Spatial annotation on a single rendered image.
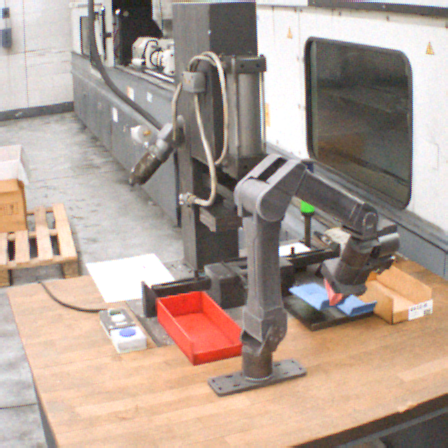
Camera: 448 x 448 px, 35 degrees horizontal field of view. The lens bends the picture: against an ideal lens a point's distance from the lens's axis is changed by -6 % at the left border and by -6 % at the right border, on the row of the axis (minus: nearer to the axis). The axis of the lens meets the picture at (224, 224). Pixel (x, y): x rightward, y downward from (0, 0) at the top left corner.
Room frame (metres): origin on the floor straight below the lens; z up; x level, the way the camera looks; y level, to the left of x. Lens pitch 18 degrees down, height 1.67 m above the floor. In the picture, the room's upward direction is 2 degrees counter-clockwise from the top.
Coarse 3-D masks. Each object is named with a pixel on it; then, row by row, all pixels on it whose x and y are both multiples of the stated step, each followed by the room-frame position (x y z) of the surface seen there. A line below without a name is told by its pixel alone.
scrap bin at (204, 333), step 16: (160, 304) 1.58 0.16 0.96; (176, 304) 1.63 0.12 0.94; (192, 304) 1.64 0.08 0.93; (208, 304) 1.61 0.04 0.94; (160, 320) 1.59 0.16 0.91; (176, 320) 1.60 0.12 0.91; (192, 320) 1.60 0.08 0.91; (208, 320) 1.60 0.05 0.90; (224, 320) 1.52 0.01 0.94; (176, 336) 1.48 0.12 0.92; (192, 336) 1.51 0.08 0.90; (208, 336) 1.51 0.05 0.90; (224, 336) 1.51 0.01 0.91; (192, 352) 1.38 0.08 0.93; (208, 352) 1.39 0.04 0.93; (224, 352) 1.41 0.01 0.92; (240, 352) 1.42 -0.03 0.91
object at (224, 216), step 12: (204, 180) 1.90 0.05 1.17; (228, 180) 1.88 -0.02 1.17; (228, 192) 1.75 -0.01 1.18; (216, 204) 1.76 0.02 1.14; (228, 204) 1.72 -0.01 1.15; (204, 216) 1.72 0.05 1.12; (216, 216) 1.67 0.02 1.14; (228, 216) 1.67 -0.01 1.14; (216, 228) 1.66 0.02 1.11; (228, 228) 1.67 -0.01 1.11
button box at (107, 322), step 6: (42, 282) 1.86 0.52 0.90; (66, 306) 1.70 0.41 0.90; (72, 306) 1.69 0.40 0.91; (78, 306) 1.68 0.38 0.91; (102, 312) 1.60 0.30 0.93; (108, 312) 1.60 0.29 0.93; (126, 312) 1.60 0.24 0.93; (102, 318) 1.57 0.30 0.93; (108, 318) 1.57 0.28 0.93; (126, 318) 1.57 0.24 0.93; (102, 324) 1.59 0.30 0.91; (108, 324) 1.54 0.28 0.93; (114, 324) 1.54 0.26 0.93; (120, 324) 1.53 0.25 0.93; (126, 324) 1.53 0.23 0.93; (132, 324) 1.54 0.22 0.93; (108, 330) 1.52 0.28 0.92; (108, 336) 1.53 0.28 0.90
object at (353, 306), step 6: (348, 300) 1.63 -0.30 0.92; (354, 300) 1.63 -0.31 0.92; (336, 306) 1.60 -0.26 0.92; (342, 306) 1.60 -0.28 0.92; (348, 306) 1.60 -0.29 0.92; (354, 306) 1.60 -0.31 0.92; (360, 306) 1.54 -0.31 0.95; (366, 306) 1.55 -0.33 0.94; (372, 306) 1.57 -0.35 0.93; (348, 312) 1.56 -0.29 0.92; (354, 312) 1.55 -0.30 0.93; (360, 312) 1.56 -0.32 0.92
